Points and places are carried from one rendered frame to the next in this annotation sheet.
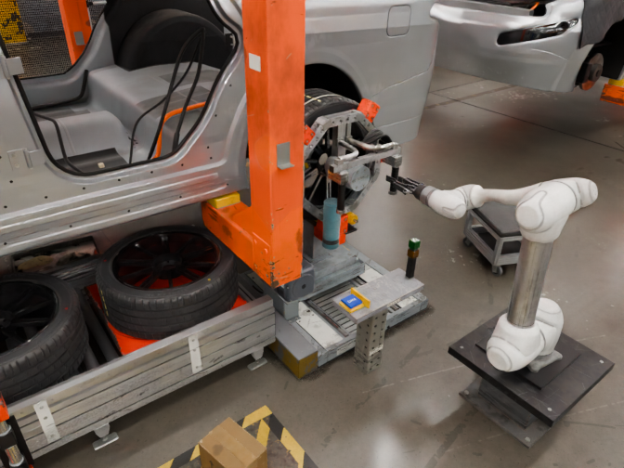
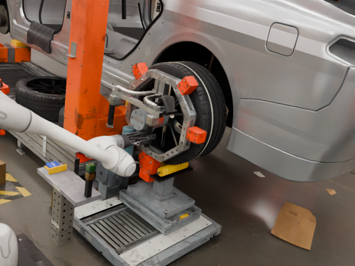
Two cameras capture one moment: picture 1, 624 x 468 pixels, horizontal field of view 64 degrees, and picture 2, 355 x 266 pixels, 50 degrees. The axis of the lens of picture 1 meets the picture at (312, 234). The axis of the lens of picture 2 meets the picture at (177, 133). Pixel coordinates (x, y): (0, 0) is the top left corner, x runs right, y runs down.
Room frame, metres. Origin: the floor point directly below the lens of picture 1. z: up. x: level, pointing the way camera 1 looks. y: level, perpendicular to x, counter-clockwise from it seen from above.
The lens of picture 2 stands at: (1.95, -2.36, 1.69)
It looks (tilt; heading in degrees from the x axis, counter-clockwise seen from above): 22 degrees down; 77
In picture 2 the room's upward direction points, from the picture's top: 11 degrees clockwise
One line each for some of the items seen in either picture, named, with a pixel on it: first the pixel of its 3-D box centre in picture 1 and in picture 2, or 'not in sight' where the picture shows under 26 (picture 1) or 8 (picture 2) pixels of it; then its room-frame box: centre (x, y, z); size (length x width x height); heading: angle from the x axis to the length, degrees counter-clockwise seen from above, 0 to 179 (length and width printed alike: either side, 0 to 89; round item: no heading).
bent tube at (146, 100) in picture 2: (371, 136); (159, 95); (2.29, -0.28, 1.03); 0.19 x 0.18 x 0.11; 38
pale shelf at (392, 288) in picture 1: (379, 293); (68, 182); (1.83, -0.32, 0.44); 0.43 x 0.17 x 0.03; 128
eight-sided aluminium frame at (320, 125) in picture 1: (337, 166); (158, 115); (2.33, -0.12, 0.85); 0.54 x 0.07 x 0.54; 128
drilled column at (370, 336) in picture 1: (370, 332); (63, 211); (1.81, -0.29, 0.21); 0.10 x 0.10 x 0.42; 38
